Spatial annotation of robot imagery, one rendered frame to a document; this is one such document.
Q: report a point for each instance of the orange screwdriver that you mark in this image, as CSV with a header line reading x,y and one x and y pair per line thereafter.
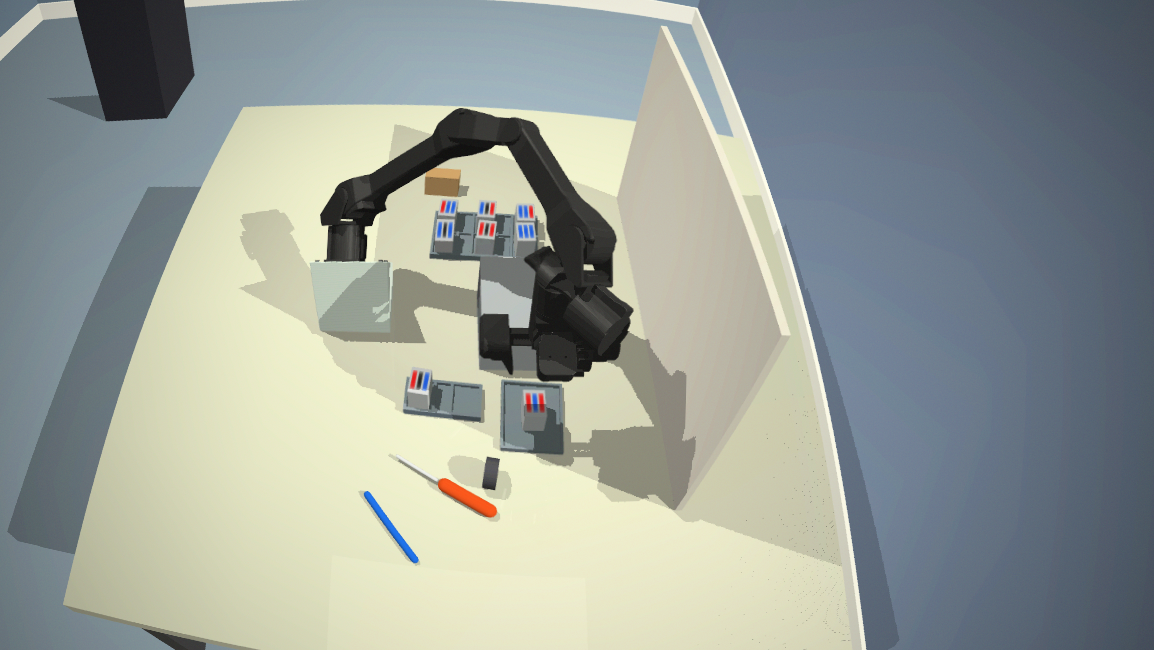
x,y
455,491

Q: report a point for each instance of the blue rod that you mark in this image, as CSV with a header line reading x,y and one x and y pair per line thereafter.
x,y
390,527

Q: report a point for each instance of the beige flat panel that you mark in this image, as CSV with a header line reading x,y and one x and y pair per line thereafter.
x,y
713,322

